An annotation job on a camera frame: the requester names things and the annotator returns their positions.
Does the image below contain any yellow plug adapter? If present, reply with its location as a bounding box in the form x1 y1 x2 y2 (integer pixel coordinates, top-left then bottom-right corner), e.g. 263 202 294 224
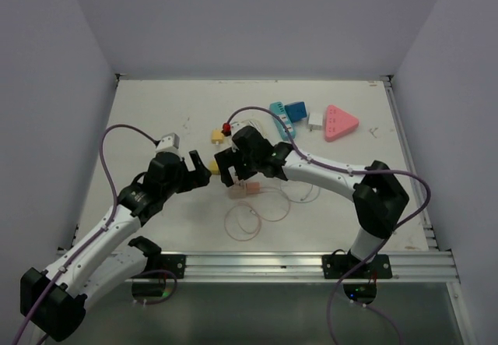
209 160 220 175

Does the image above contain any pink small charger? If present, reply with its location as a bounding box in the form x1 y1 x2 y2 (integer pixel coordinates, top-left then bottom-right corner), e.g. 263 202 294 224
245 181 261 195

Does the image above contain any white power strip cable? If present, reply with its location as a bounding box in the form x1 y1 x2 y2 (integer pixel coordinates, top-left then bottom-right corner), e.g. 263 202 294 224
243 119 269 136

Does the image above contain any yellow usb charger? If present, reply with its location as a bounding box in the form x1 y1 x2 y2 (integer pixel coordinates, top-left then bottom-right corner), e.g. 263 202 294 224
211 129 225 146

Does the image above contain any teal power strip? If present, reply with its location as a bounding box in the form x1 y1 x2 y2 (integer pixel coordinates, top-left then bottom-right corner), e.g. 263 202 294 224
268 101 296 141

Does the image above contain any dark blue plug adapter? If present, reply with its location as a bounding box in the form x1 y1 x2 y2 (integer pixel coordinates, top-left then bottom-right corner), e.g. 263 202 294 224
284 101 307 123

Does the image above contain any white usb charger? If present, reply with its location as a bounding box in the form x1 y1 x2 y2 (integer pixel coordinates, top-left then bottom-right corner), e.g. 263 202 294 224
307 112 324 131

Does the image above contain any pink triangular socket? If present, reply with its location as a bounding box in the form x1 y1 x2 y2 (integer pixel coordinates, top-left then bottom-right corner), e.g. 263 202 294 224
324 105 359 143

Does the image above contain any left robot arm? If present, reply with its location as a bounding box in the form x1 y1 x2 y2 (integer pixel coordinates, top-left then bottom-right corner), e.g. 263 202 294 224
20 150 211 342

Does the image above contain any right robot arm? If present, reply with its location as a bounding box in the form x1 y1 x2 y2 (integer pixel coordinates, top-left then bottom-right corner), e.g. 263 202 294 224
215 126 409 277

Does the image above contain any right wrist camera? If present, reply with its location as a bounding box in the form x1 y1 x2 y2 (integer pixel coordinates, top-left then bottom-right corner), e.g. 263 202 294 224
221 121 245 137

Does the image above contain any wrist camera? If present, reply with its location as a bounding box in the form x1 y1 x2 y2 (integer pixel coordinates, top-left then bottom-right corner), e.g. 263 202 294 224
156 132 180 156
221 121 245 137

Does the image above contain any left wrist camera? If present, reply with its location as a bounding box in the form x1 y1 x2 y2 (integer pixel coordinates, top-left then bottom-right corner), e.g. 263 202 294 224
156 132 180 156

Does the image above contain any light blue thin cable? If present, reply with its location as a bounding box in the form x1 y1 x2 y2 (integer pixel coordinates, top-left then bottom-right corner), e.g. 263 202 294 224
279 183 322 204

